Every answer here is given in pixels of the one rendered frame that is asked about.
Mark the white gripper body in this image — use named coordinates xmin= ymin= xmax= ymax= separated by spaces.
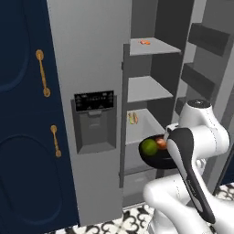
xmin=164 ymin=122 xmax=181 ymax=143

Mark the brown chicken drumstick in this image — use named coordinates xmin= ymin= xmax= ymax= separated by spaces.
xmin=154 ymin=137 xmax=168 ymax=151

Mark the grey fridge shelf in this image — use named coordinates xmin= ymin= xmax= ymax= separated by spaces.
xmin=126 ymin=75 xmax=175 ymax=103
xmin=125 ymin=108 xmax=167 ymax=146
xmin=129 ymin=37 xmax=183 ymax=57

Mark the green lime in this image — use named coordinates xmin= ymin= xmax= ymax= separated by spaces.
xmin=140 ymin=138 xmax=159 ymax=157

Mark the black bowl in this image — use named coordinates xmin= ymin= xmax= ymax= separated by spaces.
xmin=138 ymin=133 xmax=184 ymax=170

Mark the grey fridge cabinet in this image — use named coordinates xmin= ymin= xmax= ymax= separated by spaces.
xmin=118 ymin=0 xmax=196 ymax=208

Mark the grey fridge drawer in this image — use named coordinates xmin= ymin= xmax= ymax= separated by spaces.
xmin=122 ymin=168 xmax=160 ymax=199

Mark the grey fridge door with bins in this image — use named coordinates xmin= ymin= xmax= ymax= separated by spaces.
xmin=174 ymin=0 xmax=234 ymax=196

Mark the grey fridge door with dispenser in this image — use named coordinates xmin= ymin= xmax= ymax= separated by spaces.
xmin=46 ymin=0 xmax=133 ymax=228

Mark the green and orange food item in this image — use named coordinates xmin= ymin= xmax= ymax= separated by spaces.
xmin=127 ymin=112 xmax=140 ymax=125

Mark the navy cupboard door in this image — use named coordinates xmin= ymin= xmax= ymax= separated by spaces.
xmin=0 ymin=0 xmax=63 ymax=114
xmin=0 ymin=110 xmax=80 ymax=234

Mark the short gold cupboard handle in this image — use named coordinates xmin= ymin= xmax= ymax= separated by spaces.
xmin=49 ymin=124 xmax=62 ymax=158

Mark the long gold cupboard handle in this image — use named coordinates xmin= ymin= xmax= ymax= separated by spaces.
xmin=35 ymin=48 xmax=52 ymax=98

